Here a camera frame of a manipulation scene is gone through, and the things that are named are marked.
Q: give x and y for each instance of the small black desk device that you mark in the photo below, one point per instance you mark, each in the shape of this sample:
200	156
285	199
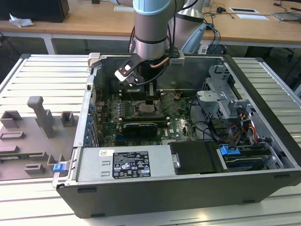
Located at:
220	10

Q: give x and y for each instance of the black graphics card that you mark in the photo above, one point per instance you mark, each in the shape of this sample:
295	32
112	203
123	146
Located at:
141	129

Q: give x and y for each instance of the pale blue teach pendant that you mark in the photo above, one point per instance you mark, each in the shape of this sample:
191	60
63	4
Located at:
195	37

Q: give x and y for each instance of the black open PC case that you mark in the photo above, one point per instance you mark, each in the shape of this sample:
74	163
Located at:
164	195

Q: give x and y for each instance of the dark disk drive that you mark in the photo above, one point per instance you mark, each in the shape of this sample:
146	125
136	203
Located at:
244	162

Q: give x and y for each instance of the blue case latch clip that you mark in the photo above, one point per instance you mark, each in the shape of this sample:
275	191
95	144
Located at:
58	168

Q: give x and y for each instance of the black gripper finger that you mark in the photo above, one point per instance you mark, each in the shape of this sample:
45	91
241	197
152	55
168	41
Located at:
147	91
154	91

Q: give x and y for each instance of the grey parts rack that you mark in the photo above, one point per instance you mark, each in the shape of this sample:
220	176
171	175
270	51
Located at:
23	146

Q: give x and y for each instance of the green RAM stick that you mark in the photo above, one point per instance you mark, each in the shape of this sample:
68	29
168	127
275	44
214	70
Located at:
14	155

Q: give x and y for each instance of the small white adapter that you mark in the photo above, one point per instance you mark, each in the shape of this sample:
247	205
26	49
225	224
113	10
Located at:
203	49

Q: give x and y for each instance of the grey metal drive cage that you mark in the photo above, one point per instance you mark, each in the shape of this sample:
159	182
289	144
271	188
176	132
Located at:
211	99

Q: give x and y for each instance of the long wooden desk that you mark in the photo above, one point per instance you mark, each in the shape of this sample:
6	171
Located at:
94	23

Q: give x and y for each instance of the silver power supply unit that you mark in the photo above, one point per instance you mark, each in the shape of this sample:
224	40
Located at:
94	164

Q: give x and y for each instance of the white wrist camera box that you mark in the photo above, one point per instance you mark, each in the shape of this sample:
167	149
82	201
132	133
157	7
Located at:
124	71

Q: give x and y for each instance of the clear flat tray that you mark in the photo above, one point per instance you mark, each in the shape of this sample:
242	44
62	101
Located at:
287	16

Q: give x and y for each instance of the grey case corner latch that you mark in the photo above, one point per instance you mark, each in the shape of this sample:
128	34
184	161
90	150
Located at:
94	60

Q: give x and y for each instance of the black computer tower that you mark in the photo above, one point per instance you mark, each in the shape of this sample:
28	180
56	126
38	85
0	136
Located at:
35	9

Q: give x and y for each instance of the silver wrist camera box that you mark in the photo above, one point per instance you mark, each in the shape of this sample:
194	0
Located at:
176	58

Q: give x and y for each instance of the white paper sheet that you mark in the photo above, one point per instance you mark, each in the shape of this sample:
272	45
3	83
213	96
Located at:
252	16

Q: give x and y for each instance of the black plastic shroud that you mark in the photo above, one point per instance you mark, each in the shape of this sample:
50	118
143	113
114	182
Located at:
195	157

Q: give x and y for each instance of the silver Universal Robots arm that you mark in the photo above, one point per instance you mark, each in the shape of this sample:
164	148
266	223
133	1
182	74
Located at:
150	35

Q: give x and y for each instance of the green motherboard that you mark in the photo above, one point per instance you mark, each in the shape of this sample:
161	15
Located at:
178	127

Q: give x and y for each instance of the CPU socket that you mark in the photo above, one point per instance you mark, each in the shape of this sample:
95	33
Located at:
155	114

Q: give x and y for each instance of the silver desk grommet plate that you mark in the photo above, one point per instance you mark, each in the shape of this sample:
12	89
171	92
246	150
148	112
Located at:
244	10
123	8

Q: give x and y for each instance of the blue disk carrier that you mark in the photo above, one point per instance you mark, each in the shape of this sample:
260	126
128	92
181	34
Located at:
229	150

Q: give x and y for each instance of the crumpled clear plastic wrap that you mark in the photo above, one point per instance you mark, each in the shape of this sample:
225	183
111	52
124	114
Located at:
20	20

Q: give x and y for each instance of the black RAM slot bank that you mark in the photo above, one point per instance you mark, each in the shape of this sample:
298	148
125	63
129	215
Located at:
141	119
134	95

